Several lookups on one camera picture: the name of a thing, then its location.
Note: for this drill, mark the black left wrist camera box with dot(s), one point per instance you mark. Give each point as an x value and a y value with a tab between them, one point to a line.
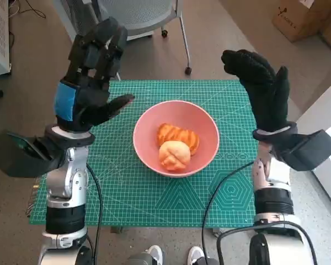
13	157

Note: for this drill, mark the table bracket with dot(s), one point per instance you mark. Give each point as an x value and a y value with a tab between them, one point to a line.
216	233

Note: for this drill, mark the round toy bread bun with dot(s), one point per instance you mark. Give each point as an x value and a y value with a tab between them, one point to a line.
173	154

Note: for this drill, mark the green cutting mat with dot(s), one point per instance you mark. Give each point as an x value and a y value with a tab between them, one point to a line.
127	198

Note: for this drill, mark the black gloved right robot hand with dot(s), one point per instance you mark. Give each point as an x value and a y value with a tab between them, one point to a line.
267	94

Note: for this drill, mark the grey mesh chair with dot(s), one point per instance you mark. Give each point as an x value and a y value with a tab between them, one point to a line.
146	11

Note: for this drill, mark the printed cardboard box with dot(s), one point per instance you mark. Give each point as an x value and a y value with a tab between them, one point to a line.
295	19

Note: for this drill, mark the rectangular striped toy bread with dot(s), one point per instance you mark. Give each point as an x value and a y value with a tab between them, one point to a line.
182	135

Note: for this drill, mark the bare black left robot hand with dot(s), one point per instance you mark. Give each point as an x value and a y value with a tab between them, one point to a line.
91	102

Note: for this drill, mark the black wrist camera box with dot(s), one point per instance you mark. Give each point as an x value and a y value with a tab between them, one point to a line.
13	157
311	151

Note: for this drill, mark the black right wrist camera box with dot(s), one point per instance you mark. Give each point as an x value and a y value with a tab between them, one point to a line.
311	151

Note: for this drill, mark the pink bowl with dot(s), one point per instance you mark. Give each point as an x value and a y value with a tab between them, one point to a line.
146	154

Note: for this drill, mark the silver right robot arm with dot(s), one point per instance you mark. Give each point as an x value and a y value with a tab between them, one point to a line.
273	172

